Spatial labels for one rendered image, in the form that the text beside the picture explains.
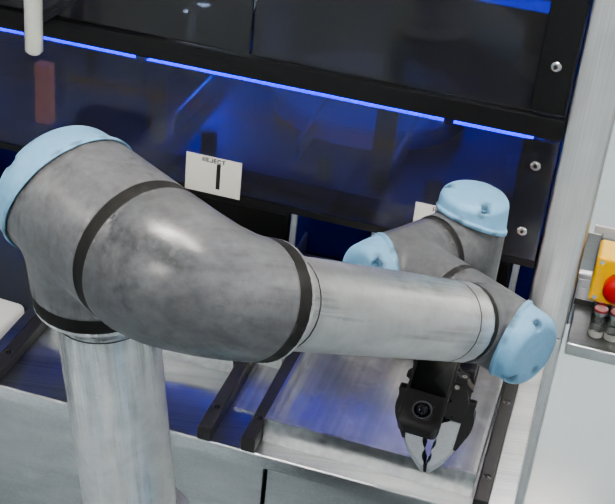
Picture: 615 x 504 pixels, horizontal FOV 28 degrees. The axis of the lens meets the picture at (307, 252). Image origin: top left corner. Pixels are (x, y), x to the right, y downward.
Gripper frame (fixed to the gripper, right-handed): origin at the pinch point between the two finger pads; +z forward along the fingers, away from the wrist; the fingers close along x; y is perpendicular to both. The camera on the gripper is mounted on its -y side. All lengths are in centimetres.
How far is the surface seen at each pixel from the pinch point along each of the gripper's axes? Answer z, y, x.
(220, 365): 2.7, 12.6, 29.7
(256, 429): 1.6, 0.7, 20.9
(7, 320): 11, 22, 66
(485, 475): 1.9, 3.4, -6.9
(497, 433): 1.6, 11.6, -7.0
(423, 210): -12.3, 38.5, 10.0
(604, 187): 91, 274, -17
